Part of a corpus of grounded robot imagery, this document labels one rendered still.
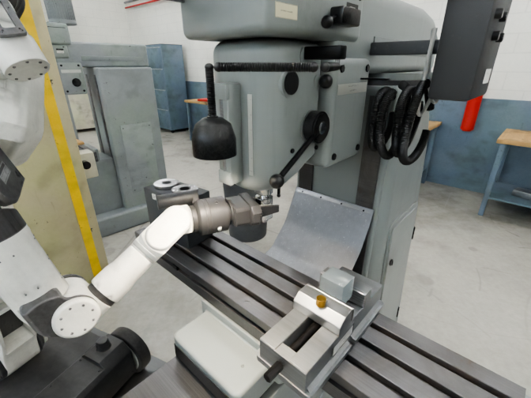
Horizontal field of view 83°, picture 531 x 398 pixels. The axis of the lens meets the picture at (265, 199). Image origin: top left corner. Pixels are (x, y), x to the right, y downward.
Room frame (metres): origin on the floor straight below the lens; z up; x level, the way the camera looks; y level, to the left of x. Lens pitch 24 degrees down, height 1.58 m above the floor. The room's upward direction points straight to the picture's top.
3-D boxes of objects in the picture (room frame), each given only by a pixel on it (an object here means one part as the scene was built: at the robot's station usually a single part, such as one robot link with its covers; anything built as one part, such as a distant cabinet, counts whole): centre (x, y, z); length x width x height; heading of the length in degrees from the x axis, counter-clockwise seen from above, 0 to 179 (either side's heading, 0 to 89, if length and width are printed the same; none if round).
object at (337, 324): (0.53, -0.13, 1.08); 0.12 x 0.06 x 0.04; 47
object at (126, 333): (0.89, 0.57, 0.50); 0.20 x 0.05 x 0.20; 65
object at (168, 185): (1.01, 0.32, 1.09); 0.22 x 0.12 x 0.20; 55
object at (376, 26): (1.10, -0.33, 1.66); 0.80 x 0.23 x 0.20; 138
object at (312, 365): (0.55, -0.15, 1.04); 0.35 x 0.15 x 0.11; 137
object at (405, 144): (0.79, -0.32, 1.45); 0.18 x 0.16 x 0.21; 138
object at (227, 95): (0.64, 0.08, 1.45); 0.04 x 0.04 x 0.21; 48
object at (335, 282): (0.57, -0.17, 1.10); 0.06 x 0.05 x 0.06; 47
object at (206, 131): (0.49, 0.08, 1.48); 0.07 x 0.07 x 0.06
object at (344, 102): (0.87, -0.13, 1.47); 0.24 x 0.19 x 0.26; 48
